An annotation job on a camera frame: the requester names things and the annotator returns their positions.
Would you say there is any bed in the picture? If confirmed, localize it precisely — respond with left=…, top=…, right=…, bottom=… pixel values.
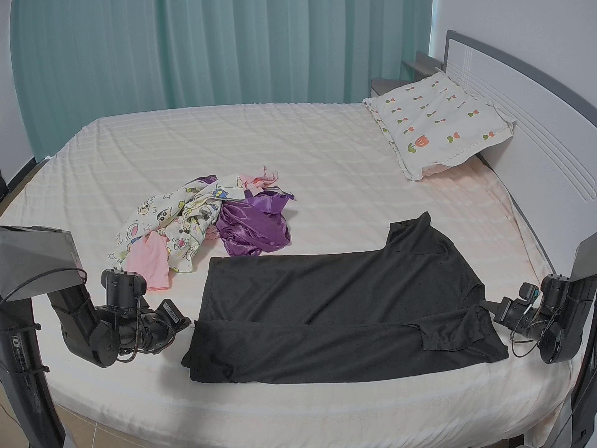
left=0, top=29, right=597, bottom=448

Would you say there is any white printed pillow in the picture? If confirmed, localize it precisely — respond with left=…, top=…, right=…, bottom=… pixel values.
left=364, top=72, right=517, bottom=182

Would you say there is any purple satin garment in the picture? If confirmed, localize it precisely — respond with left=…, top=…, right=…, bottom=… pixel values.
left=195, top=175, right=295, bottom=258

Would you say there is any blue-green curtain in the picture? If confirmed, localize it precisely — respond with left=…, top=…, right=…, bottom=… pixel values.
left=10, top=0, right=435, bottom=157

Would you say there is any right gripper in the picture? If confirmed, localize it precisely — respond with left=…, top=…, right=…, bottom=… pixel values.
left=479, top=297, right=537, bottom=339

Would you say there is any black cable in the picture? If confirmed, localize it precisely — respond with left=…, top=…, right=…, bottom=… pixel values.
left=0, top=269, right=89, bottom=303
left=117, top=339, right=143, bottom=363
left=508, top=332, right=544, bottom=358

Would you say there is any white printed pyjama top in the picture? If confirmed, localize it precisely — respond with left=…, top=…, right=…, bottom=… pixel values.
left=108, top=174, right=245, bottom=274

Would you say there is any grey bedside table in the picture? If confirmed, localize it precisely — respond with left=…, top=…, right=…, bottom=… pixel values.
left=371, top=50, right=448, bottom=97

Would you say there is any pale pink garment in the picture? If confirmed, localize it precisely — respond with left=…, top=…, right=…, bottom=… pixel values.
left=238, top=166, right=280, bottom=192

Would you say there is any black T-shirt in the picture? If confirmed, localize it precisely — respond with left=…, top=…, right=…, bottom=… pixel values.
left=181, top=212, right=510, bottom=385

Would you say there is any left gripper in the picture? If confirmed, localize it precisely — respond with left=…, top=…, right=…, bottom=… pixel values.
left=135, top=300, right=193, bottom=354

